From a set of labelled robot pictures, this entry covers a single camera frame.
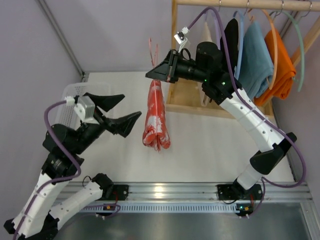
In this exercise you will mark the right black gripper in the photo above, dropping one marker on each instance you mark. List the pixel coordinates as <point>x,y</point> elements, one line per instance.
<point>172,66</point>

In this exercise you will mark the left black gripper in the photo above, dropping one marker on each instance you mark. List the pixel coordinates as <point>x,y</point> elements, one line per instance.
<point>101,119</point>

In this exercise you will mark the red white patterned trousers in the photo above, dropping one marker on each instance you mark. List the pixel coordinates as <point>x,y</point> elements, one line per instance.
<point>155,134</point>

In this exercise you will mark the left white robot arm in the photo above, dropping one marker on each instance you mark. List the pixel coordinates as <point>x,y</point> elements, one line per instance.
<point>41,218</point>

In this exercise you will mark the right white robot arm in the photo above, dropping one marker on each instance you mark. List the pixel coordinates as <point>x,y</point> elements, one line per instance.
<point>272,145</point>

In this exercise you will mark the beige trousers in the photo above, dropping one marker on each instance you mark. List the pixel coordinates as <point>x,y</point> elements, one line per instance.
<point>206,37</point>

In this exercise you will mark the purple hanger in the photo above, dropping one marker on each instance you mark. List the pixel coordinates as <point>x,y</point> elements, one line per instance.
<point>216,28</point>

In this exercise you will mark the black trousers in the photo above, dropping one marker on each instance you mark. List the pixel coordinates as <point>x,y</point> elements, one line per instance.
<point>231,37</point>

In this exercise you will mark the blue hanger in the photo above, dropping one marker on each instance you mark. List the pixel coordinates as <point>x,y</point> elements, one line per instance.
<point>241,32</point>

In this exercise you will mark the light blue trousers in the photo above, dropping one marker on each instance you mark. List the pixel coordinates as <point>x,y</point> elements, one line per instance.
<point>257,68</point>

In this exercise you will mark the orange hanger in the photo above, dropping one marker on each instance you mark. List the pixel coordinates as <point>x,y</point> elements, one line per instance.
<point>275,45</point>

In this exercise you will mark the orange trousers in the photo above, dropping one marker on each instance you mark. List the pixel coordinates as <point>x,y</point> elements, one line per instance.
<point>284,76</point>

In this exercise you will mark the green hanger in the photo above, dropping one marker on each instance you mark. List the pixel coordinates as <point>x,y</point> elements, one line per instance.
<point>301,47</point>

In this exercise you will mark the white plastic basket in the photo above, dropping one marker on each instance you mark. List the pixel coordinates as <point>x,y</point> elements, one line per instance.
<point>66,114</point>

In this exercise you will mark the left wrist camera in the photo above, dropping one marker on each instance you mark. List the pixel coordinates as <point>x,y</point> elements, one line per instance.
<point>83,106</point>

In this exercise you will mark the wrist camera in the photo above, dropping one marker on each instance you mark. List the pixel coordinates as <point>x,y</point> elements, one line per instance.
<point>83,106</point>
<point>181,38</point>

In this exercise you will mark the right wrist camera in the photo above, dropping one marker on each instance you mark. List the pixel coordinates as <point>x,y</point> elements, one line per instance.
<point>181,38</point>

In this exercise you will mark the aluminium mounting rail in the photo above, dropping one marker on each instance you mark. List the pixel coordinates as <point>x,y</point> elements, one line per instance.
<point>206,191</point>

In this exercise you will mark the grey slotted cable duct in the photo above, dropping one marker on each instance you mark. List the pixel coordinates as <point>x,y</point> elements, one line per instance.
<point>177,207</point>

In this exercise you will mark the aluminium corner frame post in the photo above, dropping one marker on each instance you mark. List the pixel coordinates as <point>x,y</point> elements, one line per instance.
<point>44,7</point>

